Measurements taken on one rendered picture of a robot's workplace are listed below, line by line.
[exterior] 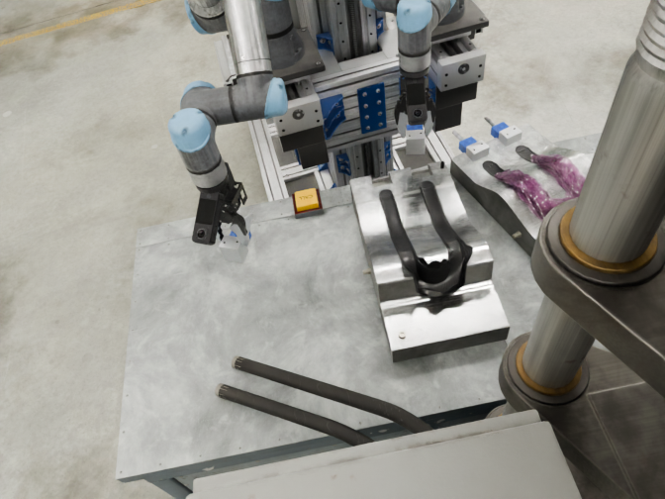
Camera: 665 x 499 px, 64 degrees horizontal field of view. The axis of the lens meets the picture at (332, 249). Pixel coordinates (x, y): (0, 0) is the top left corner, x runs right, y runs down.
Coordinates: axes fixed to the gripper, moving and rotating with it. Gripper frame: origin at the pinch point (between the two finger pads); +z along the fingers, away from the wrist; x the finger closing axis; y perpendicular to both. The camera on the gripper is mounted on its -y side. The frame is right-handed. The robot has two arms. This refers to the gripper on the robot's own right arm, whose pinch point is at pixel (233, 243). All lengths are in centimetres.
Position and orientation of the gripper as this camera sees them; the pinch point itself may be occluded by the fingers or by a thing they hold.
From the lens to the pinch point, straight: 128.7
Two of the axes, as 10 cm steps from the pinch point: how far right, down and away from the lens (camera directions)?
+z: 1.3, 6.0, 7.9
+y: 2.7, -7.9, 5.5
